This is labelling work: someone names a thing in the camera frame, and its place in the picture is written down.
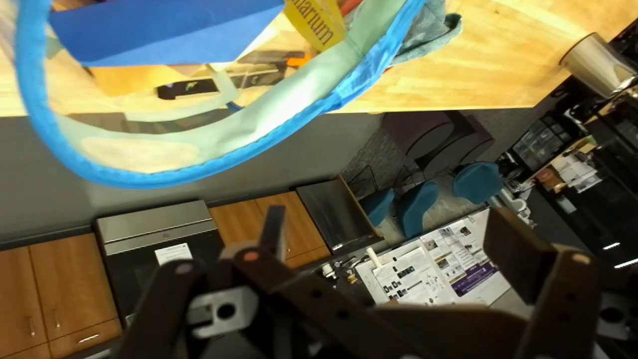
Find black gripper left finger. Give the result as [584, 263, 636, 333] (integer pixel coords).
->
[113, 205, 399, 359]

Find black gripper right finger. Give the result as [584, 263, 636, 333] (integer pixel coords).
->
[482, 205, 638, 359]

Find blue cylinder foam toy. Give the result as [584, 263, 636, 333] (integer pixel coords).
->
[50, 0, 283, 68]

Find mesh bag of foam blocks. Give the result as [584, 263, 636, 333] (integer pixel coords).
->
[14, 0, 462, 189]

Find magazine with purple print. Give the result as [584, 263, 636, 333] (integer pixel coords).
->
[355, 209, 524, 311]

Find lower wooden cabinets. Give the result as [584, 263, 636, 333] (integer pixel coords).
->
[0, 191, 329, 359]

